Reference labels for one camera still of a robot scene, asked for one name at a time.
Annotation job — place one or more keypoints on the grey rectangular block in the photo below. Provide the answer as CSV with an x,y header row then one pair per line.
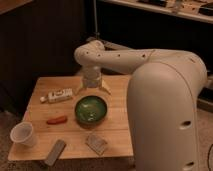
x,y
55,152

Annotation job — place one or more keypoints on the white plastic cup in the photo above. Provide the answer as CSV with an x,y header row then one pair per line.
x,y
23,133

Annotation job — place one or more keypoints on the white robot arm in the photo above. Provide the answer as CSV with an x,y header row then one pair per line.
x,y
161,101

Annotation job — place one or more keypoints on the green ceramic bowl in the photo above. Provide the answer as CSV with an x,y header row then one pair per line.
x,y
90,110

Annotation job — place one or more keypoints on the upper shelf with items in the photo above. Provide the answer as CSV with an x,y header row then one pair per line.
x,y
197,10

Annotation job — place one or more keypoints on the white plastic bottle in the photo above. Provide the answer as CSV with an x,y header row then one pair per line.
x,y
57,96

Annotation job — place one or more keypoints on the wooden table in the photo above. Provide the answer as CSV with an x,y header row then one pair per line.
x,y
114,128

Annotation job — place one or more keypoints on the vertical metal pole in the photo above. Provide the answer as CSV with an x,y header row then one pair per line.
x,y
97,34

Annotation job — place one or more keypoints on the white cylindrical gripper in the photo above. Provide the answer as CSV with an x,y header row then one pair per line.
x,y
92,79

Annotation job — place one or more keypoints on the beige sponge pad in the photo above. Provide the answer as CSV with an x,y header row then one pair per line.
x,y
96,143

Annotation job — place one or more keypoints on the orange carrot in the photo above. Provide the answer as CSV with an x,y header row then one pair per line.
x,y
57,120

